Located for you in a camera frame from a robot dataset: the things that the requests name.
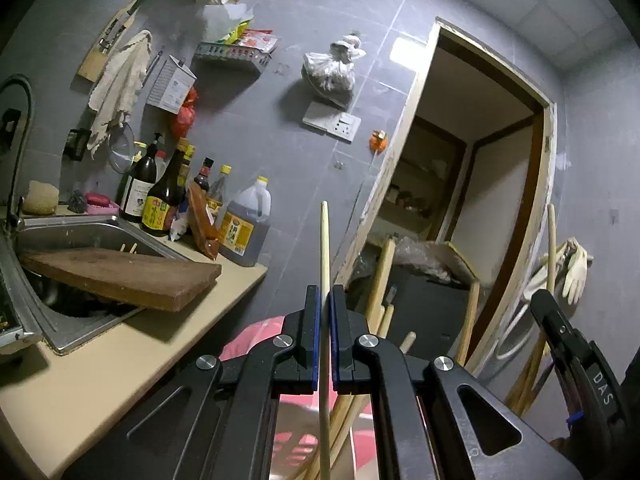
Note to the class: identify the pink soap dish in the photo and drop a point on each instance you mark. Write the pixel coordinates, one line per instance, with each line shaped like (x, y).
(100, 200)

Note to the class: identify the dark bottle with yellow label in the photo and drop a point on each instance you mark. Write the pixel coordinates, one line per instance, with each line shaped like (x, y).
(160, 200)

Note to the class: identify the beige kitchen counter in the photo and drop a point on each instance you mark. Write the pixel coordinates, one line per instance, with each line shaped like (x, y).
(100, 375)

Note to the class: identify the white wall socket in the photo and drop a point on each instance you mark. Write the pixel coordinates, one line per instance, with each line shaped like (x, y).
(332, 120)

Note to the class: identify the cream rubber glove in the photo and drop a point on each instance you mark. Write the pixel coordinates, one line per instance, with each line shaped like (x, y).
(577, 270)
(552, 267)

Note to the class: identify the dark bottle with white label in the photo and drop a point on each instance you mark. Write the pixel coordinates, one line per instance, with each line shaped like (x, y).
(135, 190)

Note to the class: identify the orange wall hook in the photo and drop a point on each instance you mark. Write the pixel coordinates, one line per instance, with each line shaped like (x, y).
(378, 140)

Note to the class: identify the white square tin can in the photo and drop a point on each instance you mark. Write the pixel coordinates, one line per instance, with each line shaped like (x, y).
(172, 85)

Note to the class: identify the yellow sponge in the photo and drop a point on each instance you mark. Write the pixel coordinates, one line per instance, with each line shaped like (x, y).
(42, 197)

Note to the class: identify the clear plastic sheet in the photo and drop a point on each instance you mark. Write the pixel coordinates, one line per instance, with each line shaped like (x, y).
(425, 257)

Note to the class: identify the bundle of wooden chopsticks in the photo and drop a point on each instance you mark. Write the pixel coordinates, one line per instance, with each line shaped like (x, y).
(347, 412)

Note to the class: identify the large plastic oil jug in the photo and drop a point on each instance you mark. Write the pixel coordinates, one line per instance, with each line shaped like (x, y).
(245, 225)

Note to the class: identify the thin wooden stick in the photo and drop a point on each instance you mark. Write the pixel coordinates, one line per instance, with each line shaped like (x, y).
(551, 245)

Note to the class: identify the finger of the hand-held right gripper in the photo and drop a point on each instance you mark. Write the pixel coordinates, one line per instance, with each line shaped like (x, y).
(547, 310)

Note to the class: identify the grey wall shelf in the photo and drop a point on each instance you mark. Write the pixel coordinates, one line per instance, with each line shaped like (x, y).
(230, 57)

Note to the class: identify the colourful snack packets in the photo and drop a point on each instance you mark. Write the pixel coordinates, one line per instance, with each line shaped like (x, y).
(250, 35)

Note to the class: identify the orange-brown sauce packet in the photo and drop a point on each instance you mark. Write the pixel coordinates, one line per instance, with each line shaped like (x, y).
(202, 225)

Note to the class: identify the wooden cutting board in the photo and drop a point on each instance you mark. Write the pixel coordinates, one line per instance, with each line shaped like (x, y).
(125, 275)

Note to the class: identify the small bottle with yellow cap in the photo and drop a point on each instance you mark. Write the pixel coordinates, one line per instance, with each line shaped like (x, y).
(220, 190)

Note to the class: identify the round mesh strainer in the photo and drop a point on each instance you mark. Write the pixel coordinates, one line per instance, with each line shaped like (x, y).
(122, 147)

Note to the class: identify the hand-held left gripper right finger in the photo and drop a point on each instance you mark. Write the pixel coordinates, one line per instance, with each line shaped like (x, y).
(334, 340)

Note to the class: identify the white hanging towel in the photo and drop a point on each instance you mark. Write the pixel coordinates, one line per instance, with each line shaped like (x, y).
(120, 85)

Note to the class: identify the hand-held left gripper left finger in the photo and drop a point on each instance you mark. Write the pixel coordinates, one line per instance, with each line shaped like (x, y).
(315, 340)

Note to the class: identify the stainless steel sink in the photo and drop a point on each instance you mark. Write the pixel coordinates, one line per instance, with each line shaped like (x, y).
(75, 230)

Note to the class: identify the black curved faucet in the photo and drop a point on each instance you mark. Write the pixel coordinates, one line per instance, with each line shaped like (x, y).
(22, 125)

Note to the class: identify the wooden door frame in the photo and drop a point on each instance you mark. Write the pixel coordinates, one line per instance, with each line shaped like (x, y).
(420, 100)

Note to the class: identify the pale single bamboo chopstick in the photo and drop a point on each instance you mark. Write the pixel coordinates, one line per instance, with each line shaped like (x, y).
(325, 250)

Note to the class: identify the hanging clear plastic bag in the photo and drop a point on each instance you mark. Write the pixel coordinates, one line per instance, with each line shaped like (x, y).
(330, 70)

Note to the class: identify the red plastic bag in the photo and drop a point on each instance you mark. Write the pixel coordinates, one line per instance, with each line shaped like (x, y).
(185, 115)

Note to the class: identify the black cabinet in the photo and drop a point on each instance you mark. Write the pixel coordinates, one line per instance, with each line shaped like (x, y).
(430, 305)

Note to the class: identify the wooden knife holder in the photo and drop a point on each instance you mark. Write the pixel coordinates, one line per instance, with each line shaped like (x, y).
(100, 55)

